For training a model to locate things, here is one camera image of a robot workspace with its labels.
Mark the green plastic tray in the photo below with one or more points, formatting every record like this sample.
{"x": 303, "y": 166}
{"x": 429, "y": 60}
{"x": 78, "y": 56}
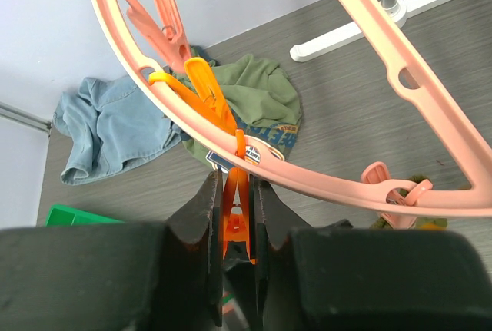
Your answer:
{"x": 61, "y": 215}

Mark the light blue denim garment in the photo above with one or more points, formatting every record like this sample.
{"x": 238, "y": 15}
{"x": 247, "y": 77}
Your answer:
{"x": 114, "y": 128}

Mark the grey drying rack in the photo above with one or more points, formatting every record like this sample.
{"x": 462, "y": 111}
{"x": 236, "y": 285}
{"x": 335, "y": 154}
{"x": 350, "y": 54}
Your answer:
{"x": 388, "y": 12}

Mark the olive green printed shirt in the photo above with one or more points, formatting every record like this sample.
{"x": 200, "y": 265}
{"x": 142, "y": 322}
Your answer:
{"x": 261, "y": 97}

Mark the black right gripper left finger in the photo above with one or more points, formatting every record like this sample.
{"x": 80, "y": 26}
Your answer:
{"x": 159, "y": 275}

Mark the orange clothes clip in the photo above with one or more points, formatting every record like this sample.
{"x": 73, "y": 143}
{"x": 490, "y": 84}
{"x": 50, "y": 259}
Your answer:
{"x": 236, "y": 211}

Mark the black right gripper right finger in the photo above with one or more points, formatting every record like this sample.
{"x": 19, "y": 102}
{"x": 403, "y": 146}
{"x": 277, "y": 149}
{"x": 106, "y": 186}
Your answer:
{"x": 341, "y": 278}

